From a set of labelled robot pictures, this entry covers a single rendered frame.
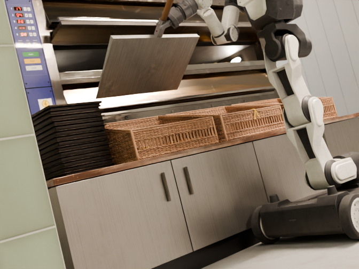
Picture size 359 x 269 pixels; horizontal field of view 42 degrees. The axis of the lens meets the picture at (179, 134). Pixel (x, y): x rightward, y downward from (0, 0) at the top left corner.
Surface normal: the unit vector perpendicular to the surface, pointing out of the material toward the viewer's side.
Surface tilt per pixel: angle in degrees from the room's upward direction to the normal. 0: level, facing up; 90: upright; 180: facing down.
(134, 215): 90
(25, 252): 90
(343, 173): 90
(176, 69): 144
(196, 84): 70
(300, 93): 90
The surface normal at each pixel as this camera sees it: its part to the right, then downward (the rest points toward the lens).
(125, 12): 0.49, -0.53
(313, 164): -0.66, 0.40
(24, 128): 0.61, -0.22
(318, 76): -0.80, 0.15
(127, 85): 0.56, 0.65
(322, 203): -0.71, -0.58
